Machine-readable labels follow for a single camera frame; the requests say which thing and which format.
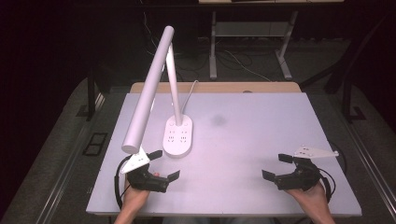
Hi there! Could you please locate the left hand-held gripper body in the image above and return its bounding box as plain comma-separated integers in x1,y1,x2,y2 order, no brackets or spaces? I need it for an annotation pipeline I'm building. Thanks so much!
120,146,171,194

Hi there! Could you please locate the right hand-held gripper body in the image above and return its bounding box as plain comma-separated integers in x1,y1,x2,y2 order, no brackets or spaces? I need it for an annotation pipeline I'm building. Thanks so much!
275,145,340,191

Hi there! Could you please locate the white desk lamp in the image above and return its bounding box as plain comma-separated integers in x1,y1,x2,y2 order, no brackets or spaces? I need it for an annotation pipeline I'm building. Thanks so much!
120,25,194,159

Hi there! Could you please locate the person's left hand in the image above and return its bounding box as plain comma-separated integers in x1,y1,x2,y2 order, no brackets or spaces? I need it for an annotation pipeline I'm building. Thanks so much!
121,172,161,213

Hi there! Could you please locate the person's right hand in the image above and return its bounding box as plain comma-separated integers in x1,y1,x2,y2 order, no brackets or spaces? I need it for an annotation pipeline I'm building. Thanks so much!
284,180,332,213

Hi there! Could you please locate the white board table cover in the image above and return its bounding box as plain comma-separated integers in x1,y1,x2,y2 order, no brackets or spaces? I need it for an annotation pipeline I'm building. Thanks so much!
85,91,363,217

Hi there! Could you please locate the black metal stand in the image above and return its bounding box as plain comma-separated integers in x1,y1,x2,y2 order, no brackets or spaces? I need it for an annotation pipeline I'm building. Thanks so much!
300,12,396,124
76,66,108,122

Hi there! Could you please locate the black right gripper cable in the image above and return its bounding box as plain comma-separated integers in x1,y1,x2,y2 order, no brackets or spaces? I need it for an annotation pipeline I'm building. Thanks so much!
317,141,348,203

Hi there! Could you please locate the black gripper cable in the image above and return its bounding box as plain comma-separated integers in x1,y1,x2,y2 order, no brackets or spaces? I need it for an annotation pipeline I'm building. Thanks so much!
317,141,348,203
113,154,133,210

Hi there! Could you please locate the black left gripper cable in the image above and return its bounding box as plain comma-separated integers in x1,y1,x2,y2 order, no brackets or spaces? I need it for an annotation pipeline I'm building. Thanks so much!
113,154,133,210

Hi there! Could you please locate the black floor socket frame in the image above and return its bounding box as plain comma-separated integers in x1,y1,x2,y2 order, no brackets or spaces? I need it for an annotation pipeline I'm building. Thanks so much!
81,132,109,157

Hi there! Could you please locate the white lamp cable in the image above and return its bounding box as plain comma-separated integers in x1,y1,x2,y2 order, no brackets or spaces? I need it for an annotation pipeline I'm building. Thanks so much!
181,79,200,117

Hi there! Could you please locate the white floor cable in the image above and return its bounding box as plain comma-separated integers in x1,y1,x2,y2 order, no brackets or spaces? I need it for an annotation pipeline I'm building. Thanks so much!
222,49,273,83

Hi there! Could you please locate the grey metal table frame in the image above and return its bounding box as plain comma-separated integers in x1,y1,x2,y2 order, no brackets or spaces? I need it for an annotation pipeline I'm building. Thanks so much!
208,10,300,81

